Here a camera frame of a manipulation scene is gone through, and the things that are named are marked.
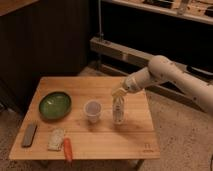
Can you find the clear plastic cup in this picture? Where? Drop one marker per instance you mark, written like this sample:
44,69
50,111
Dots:
92,110

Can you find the clear plastic bottle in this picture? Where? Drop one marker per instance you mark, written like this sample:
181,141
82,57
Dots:
118,110

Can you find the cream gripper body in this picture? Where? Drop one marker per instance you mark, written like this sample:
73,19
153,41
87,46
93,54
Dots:
118,92

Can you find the wooden shelf beam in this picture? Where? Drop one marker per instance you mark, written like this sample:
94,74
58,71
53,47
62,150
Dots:
120,52

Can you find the orange carrot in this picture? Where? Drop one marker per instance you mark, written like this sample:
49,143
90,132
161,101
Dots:
67,149

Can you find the wooden table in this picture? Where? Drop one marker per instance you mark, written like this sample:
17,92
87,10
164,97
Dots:
135,138

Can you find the metal pole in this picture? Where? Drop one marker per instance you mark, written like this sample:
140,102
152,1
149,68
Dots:
101,35

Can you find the green bowl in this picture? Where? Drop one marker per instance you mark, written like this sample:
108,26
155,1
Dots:
55,105

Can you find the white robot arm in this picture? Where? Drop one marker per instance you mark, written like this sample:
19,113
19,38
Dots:
159,70

